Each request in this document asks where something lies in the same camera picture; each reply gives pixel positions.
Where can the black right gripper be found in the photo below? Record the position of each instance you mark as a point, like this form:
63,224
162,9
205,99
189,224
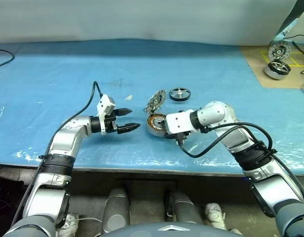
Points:
181,138

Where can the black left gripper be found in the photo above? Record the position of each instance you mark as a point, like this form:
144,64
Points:
110,123

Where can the round hinged housing lid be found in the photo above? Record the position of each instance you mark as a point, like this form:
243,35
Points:
155,101
279,50

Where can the black-rimmed spoked rotor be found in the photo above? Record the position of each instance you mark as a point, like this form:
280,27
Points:
280,67
179,92

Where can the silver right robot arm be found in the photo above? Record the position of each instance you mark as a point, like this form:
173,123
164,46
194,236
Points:
216,113

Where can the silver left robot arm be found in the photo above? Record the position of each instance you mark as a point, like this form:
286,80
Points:
68,138

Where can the small white scrap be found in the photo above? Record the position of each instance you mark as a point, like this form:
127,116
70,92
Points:
128,97

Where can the dark grey rounded leg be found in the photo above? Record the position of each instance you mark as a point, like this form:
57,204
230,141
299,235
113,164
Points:
182,208
116,209

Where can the blue table cover sheet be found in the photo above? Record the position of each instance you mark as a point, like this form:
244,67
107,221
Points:
55,74

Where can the white shoe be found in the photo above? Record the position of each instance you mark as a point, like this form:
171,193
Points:
69,222
215,216

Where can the grey robot torso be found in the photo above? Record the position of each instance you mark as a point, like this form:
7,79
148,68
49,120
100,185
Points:
166,229

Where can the brown cardboard mat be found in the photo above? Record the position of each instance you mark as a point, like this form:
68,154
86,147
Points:
255,64

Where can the light blue metal stand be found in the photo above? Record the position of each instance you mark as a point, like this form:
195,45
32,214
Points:
284,30

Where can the dark slanted pole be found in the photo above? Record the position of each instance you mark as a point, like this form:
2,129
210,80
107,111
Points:
293,14

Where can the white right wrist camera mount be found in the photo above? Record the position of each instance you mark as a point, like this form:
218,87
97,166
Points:
178,122

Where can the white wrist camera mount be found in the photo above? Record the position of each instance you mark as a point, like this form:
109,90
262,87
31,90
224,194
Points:
105,102
178,122

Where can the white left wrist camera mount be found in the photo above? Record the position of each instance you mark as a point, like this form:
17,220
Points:
105,102

